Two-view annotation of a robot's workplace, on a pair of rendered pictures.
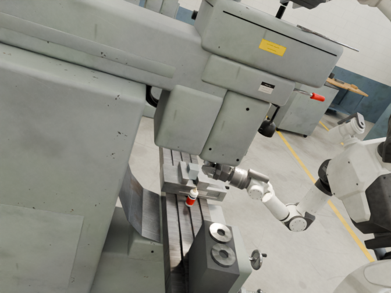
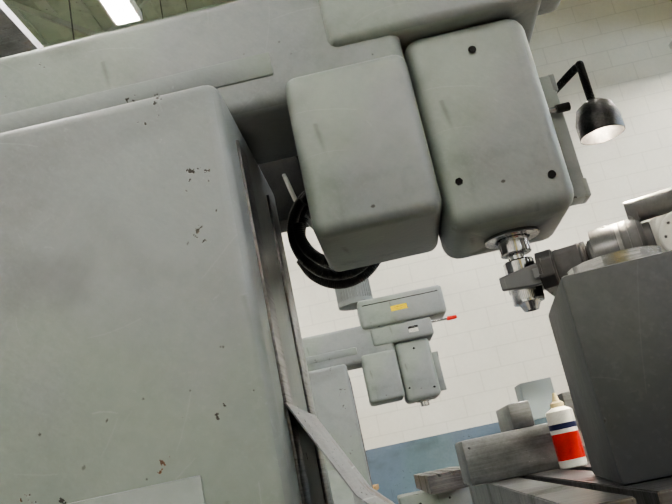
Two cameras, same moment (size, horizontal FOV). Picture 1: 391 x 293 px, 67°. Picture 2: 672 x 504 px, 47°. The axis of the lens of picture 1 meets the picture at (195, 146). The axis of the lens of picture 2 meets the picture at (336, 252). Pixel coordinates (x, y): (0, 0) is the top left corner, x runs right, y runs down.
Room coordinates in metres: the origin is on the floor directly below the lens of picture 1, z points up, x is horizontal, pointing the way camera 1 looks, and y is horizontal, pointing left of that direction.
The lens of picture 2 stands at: (-0.04, -0.26, 1.02)
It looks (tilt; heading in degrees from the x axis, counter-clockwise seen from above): 16 degrees up; 21
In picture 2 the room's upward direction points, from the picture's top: 12 degrees counter-clockwise
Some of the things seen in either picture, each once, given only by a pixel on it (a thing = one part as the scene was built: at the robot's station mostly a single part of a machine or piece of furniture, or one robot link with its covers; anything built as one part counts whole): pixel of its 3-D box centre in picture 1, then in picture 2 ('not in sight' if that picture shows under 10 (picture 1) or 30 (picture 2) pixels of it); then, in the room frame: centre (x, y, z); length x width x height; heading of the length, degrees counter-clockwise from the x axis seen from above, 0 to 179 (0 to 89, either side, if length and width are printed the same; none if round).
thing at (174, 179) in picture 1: (194, 179); (563, 429); (1.31, -0.06, 1.01); 0.35 x 0.15 x 0.11; 110
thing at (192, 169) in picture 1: (192, 171); (536, 399); (1.30, -0.03, 1.07); 0.06 x 0.05 x 0.06; 20
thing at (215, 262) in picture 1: (212, 260); (637, 366); (0.80, -0.22, 1.06); 0.22 x 0.12 x 0.20; 13
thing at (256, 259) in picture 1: (251, 258); not in sight; (1.30, -0.56, 0.66); 0.16 x 0.12 x 0.12; 109
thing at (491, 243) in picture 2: not in sight; (511, 237); (1.14, -0.09, 1.31); 0.09 x 0.09 x 0.01
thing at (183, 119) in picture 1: (185, 109); (365, 169); (1.08, 0.09, 1.47); 0.24 x 0.19 x 0.26; 19
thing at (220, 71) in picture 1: (241, 71); (428, 34); (1.12, -0.05, 1.68); 0.34 x 0.24 x 0.10; 109
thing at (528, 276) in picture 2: (208, 169); (520, 278); (1.11, -0.09, 1.24); 0.06 x 0.02 x 0.03; 90
